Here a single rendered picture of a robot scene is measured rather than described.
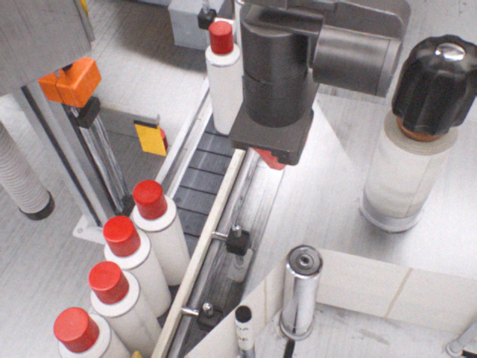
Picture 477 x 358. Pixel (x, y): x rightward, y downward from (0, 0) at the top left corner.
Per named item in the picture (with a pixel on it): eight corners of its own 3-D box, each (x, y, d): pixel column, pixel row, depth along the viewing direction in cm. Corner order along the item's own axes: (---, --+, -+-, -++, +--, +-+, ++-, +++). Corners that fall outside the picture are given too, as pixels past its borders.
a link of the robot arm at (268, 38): (254, -28, 42) (226, 16, 39) (338, -14, 40) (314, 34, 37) (257, 42, 47) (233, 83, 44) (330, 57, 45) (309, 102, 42)
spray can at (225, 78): (238, 139, 86) (232, 43, 69) (210, 133, 87) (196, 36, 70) (248, 116, 89) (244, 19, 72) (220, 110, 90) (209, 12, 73)
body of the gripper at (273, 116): (320, 87, 52) (326, 27, 46) (295, 165, 47) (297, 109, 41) (258, 77, 54) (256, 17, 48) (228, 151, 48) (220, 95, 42)
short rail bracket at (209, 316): (221, 350, 71) (215, 321, 61) (179, 337, 72) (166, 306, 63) (229, 328, 73) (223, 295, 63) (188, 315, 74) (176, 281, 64)
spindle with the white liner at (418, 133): (417, 239, 74) (496, 90, 49) (354, 222, 76) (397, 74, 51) (425, 188, 79) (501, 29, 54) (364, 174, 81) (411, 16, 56)
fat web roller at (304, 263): (309, 345, 66) (322, 287, 51) (274, 334, 67) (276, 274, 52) (317, 312, 68) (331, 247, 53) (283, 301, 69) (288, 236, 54)
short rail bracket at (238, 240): (246, 275, 77) (244, 238, 67) (227, 270, 78) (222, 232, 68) (253, 256, 79) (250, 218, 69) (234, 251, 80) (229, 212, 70)
